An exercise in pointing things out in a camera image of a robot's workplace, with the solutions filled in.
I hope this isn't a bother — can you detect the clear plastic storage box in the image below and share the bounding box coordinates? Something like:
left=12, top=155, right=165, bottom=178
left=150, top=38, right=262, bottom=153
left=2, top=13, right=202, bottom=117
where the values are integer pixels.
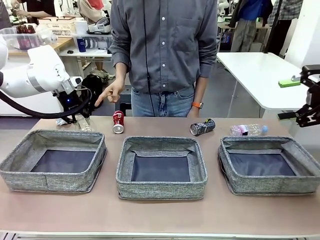
left=0, top=26, right=59, bottom=50

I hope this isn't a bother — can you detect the person in grey top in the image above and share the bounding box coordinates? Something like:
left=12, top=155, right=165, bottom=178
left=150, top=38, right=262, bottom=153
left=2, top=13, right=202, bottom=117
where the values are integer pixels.
left=0, top=0, right=13, bottom=30

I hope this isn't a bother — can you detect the blue drink bottle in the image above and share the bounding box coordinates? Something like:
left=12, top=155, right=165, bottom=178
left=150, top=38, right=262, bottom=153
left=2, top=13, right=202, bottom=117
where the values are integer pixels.
left=77, top=36, right=87, bottom=53

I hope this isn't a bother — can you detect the white cylindrical container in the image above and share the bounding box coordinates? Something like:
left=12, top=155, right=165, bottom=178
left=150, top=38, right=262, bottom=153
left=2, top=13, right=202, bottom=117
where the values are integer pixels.
left=74, top=20, right=88, bottom=35

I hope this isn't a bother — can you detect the person in black shirt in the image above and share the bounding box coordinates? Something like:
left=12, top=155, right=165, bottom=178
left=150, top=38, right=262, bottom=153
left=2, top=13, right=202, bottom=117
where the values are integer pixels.
left=9, top=0, right=57, bottom=25

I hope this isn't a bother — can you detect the person's left hand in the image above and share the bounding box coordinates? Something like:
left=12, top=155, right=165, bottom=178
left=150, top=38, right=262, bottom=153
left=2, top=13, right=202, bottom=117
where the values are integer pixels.
left=187, top=107, right=201, bottom=118

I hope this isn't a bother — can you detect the large white table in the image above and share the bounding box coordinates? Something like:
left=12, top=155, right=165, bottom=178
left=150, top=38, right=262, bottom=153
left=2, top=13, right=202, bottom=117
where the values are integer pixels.
left=216, top=51, right=320, bottom=118

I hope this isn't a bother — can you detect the person's left forearm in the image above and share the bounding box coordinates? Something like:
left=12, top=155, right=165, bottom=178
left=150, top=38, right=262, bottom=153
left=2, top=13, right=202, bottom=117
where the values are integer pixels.
left=194, top=76, right=209, bottom=104

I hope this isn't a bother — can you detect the person in grey shirt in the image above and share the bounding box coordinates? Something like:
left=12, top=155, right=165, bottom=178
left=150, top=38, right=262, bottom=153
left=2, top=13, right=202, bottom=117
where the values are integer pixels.
left=109, top=0, right=220, bottom=118

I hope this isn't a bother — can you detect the person in beige top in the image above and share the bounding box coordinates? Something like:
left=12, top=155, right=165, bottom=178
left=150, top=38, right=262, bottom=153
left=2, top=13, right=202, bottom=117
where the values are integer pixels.
left=79, top=0, right=111, bottom=23

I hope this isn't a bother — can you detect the person in blue jacket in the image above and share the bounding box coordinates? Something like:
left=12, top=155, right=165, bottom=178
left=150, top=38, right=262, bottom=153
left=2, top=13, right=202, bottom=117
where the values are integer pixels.
left=229, top=0, right=274, bottom=53

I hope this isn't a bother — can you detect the person's right forearm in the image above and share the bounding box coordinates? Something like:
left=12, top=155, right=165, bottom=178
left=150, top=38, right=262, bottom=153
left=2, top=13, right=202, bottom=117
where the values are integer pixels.
left=112, top=61, right=131, bottom=85

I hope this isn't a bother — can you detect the beige crumpled bag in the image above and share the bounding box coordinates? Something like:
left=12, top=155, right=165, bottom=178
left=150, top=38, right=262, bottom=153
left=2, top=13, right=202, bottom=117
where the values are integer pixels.
left=89, top=69, right=112, bottom=81

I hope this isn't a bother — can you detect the small white robot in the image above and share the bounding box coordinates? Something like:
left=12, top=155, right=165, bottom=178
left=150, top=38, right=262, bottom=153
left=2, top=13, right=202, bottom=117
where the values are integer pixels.
left=216, top=0, right=235, bottom=24

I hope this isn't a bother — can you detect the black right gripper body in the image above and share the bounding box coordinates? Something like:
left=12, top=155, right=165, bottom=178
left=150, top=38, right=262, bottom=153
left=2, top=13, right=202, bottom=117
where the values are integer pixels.
left=305, top=84, right=320, bottom=106

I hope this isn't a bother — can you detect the clear bottle pink label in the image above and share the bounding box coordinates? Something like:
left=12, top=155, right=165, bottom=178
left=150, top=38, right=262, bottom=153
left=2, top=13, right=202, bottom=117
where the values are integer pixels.
left=229, top=123, right=269, bottom=137

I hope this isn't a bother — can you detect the crushed black drink can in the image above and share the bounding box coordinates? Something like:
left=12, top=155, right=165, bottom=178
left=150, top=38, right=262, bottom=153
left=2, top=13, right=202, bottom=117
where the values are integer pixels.
left=189, top=118, right=216, bottom=137

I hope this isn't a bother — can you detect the clear plastic container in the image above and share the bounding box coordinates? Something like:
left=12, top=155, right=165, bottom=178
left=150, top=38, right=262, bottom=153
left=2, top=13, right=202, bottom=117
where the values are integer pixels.
left=75, top=119, right=95, bottom=133

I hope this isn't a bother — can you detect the crushed red soda can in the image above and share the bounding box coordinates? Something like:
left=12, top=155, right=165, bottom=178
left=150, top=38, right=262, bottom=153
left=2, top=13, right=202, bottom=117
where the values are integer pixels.
left=111, top=110, right=125, bottom=135

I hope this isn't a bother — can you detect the grey fabric basket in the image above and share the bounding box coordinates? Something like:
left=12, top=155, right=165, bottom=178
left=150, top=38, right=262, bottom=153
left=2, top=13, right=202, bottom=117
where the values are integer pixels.
left=217, top=135, right=320, bottom=196
left=0, top=129, right=108, bottom=193
left=115, top=136, right=208, bottom=200

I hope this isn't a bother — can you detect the white desk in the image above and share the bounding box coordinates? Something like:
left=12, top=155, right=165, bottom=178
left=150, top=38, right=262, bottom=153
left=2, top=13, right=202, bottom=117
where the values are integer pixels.
left=59, top=47, right=113, bottom=76

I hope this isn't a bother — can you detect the person's right hand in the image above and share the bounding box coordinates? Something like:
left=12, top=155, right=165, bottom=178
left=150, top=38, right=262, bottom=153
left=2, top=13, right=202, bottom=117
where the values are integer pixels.
left=94, top=80, right=126, bottom=108

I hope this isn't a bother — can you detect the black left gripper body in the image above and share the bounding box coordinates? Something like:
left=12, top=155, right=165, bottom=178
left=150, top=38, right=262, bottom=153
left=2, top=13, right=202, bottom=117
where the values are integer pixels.
left=57, top=87, right=89, bottom=118

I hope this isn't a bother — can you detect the thin black hanging cable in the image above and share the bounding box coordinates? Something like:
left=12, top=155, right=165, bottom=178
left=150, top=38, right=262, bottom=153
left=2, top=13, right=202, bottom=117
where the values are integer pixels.
left=143, top=0, right=155, bottom=118

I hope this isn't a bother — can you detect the black backpack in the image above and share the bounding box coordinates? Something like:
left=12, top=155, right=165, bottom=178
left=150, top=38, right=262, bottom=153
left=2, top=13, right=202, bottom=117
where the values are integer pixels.
left=81, top=73, right=104, bottom=113

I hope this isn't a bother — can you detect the clear plastic bin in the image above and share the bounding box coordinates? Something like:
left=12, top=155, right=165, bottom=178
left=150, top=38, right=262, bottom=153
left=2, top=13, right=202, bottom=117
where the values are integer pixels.
left=72, top=33, right=113, bottom=50

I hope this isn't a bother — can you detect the person in plaid shirt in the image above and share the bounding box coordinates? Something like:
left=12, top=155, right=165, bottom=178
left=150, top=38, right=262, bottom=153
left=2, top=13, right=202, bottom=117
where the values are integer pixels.
left=264, top=0, right=305, bottom=54

